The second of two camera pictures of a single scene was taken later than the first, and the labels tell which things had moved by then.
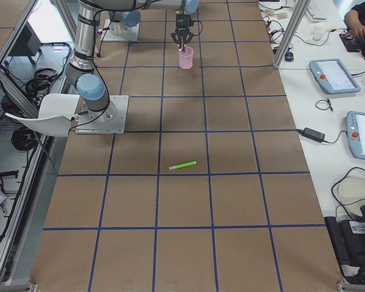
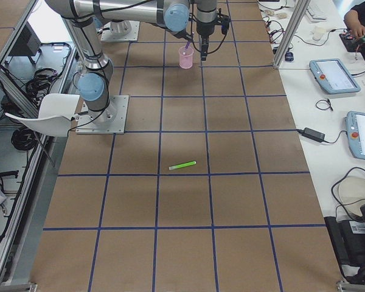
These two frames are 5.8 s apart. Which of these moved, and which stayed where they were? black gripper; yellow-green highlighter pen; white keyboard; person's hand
Moved: black gripper
Stayed: yellow-green highlighter pen; person's hand; white keyboard
